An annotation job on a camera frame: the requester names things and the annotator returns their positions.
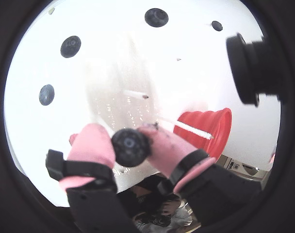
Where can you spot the pink padded gripper finger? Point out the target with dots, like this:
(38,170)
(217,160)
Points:
(171,150)
(94,145)

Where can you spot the red collapsible silicone cup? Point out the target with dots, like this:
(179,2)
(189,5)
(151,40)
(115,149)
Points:
(198,117)

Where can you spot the white pipe cleaner stem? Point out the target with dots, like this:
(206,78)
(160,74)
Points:
(135,94)
(188,128)

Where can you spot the person in grey sweater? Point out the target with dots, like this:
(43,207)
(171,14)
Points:
(184,218)

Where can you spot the white cabinet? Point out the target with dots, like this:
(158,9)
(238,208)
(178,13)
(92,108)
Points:
(244,167)

